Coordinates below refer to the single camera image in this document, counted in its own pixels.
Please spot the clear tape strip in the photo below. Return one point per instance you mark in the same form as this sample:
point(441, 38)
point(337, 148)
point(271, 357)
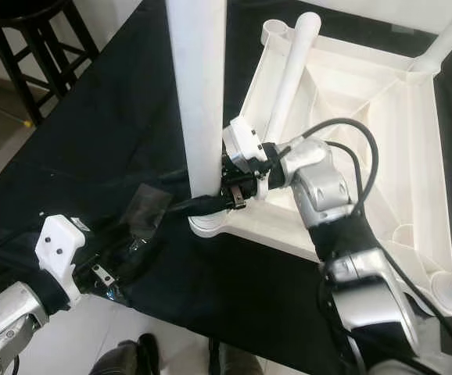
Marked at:
point(402, 28)

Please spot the black stool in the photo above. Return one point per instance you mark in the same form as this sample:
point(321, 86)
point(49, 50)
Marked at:
point(42, 39)

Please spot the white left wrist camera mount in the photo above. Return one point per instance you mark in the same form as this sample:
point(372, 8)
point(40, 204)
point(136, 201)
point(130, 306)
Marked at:
point(58, 248)

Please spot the dark left robot foot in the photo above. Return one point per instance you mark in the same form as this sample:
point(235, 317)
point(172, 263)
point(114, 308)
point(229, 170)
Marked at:
point(128, 355)

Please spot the thin rod with yellow tip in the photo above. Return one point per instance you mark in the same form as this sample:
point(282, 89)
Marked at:
point(29, 123)

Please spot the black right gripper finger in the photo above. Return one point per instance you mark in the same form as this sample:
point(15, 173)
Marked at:
point(199, 205)

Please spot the white plastic table top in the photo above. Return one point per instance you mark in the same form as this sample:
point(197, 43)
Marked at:
point(390, 133)

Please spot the black table cloth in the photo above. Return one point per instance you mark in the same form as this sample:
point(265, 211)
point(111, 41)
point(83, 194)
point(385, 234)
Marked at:
point(101, 117)

